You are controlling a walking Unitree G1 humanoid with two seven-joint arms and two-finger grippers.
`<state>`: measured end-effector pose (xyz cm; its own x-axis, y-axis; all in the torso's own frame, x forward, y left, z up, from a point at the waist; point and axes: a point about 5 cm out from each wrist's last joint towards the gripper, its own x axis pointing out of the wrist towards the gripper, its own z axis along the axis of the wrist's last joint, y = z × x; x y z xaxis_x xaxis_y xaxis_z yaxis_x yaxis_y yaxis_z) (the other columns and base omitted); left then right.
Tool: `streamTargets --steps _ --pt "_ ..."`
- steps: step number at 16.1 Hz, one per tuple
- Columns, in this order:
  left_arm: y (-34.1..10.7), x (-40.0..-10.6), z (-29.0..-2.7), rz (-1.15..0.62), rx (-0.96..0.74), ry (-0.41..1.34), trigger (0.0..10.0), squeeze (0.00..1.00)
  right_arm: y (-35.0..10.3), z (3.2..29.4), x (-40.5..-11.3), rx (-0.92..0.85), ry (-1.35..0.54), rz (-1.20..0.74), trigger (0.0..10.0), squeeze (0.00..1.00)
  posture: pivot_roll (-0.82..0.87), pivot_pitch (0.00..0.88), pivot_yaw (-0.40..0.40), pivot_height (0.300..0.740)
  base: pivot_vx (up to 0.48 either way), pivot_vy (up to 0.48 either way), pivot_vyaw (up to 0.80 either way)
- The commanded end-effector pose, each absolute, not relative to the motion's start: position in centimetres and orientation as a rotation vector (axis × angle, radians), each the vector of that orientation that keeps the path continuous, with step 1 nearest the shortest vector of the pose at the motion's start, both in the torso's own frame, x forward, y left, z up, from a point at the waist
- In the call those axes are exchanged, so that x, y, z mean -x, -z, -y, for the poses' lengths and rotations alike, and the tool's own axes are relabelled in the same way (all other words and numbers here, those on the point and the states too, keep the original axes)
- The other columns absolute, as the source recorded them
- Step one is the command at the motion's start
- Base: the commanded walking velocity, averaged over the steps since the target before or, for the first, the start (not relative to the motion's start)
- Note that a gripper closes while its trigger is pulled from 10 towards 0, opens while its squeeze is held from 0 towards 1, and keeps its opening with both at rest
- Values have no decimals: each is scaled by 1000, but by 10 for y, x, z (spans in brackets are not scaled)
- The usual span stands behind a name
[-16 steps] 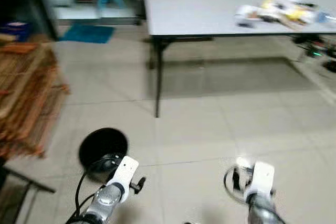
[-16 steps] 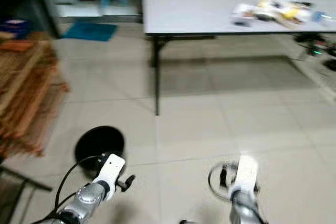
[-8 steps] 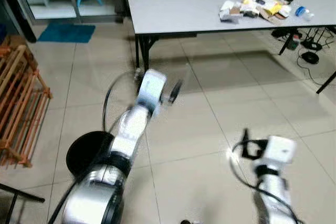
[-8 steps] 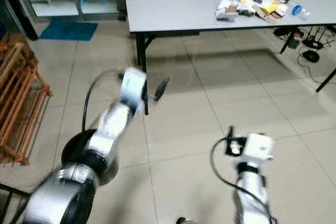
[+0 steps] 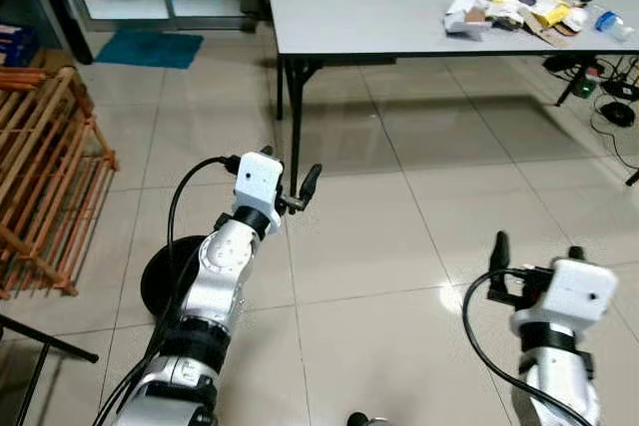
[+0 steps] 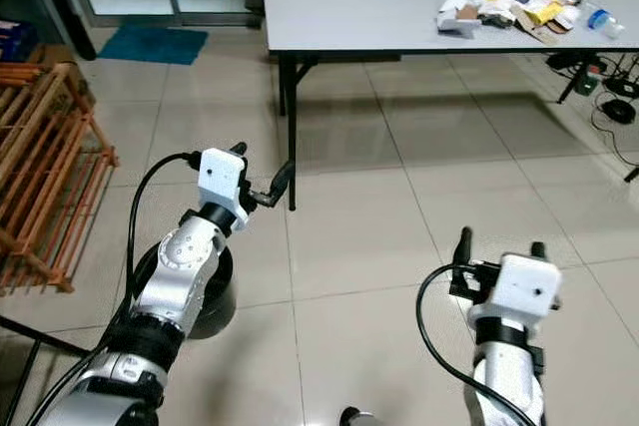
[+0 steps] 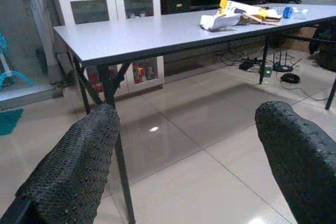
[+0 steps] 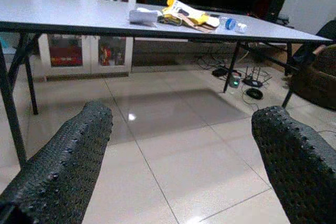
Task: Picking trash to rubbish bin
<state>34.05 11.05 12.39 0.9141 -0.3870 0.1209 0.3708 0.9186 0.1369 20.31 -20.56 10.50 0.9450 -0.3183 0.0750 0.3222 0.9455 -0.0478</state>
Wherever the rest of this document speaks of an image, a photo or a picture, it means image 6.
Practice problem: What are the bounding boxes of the crumpled white tissue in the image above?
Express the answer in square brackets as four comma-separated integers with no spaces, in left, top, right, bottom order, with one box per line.
[554,5,582,30]

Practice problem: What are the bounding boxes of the black folding chair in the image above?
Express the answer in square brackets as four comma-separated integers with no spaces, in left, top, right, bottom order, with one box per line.
[0,316,96,426]

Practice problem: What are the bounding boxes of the brown cardboard strip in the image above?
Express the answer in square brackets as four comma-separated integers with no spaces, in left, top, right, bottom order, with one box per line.
[509,9,575,45]

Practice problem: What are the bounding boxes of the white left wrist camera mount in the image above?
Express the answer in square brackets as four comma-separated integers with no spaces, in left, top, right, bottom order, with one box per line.
[198,148,251,232]

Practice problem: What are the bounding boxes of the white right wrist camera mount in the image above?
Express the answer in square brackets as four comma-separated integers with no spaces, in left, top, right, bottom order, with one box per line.
[469,253,562,332]

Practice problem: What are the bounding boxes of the white and brown carton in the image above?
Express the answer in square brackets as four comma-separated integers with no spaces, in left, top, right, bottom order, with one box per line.
[436,0,485,40]

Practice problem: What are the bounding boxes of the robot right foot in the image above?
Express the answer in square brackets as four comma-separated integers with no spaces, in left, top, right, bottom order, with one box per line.
[339,406,385,426]

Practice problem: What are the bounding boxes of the white table with black legs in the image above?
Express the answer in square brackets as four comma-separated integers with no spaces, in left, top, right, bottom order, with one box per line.
[258,0,639,213]

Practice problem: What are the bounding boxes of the black coiled cable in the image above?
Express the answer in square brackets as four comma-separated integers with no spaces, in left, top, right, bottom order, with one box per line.
[597,95,638,128]

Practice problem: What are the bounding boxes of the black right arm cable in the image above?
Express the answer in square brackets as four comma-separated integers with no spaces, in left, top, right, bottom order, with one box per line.
[416,263,540,426]

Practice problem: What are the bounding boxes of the teal floor mat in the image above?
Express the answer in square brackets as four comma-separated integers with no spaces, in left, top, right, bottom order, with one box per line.
[98,25,209,66]

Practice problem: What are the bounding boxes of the blue printed carton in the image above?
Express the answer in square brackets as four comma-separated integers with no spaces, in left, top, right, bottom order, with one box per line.
[0,19,39,63]

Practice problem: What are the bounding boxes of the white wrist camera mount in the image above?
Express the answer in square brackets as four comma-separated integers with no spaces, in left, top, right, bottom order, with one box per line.
[469,253,562,332]
[198,148,251,232]

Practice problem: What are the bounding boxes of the wooden slatted shoe rack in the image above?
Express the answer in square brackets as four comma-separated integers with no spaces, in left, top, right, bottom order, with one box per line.
[0,60,118,294]

